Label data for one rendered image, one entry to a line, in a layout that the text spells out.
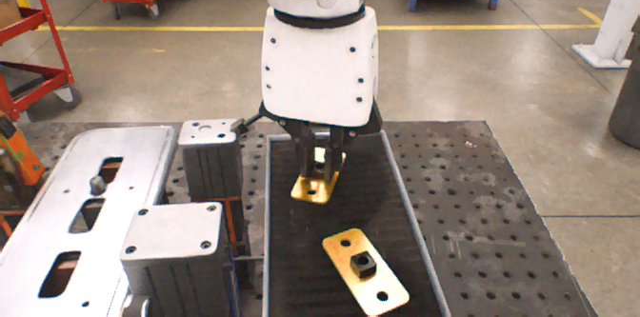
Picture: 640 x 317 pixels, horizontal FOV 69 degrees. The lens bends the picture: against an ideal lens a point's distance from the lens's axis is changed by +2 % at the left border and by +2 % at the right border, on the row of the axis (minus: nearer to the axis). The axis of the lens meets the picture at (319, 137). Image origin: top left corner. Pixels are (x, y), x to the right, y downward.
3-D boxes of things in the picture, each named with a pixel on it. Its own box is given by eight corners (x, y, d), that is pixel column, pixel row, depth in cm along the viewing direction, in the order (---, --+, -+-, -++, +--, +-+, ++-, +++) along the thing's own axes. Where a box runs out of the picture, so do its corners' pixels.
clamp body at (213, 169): (208, 259, 97) (178, 115, 76) (261, 255, 98) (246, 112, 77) (202, 298, 89) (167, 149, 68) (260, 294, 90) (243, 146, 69)
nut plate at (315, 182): (313, 148, 52) (313, 140, 51) (346, 154, 51) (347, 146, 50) (290, 198, 45) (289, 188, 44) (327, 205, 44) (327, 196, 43)
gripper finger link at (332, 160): (364, 114, 44) (360, 168, 48) (331, 110, 45) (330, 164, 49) (357, 132, 41) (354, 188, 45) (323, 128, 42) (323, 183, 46)
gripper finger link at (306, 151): (315, 108, 45) (315, 161, 49) (285, 104, 46) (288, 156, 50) (306, 125, 43) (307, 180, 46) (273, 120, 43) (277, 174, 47)
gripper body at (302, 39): (389, -14, 39) (379, 101, 45) (275, -23, 41) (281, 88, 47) (373, 16, 33) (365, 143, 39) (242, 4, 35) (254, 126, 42)
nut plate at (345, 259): (320, 242, 40) (320, 232, 40) (357, 228, 42) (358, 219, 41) (369, 320, 34) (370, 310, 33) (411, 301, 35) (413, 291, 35)
